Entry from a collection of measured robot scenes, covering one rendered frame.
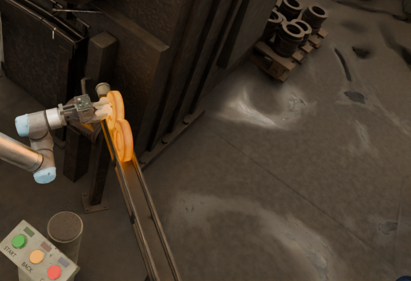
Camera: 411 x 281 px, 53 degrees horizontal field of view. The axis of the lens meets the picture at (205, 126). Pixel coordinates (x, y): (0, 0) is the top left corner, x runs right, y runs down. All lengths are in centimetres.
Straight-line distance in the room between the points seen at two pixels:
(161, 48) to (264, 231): 121
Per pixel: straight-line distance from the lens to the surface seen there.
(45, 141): 166
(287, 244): 243
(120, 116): 158
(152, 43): 173
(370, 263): 268
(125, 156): 150
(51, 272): 142
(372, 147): 330
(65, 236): 156
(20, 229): 148
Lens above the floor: 193
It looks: 46 degrees down
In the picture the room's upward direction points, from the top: 25 degrees clockwise
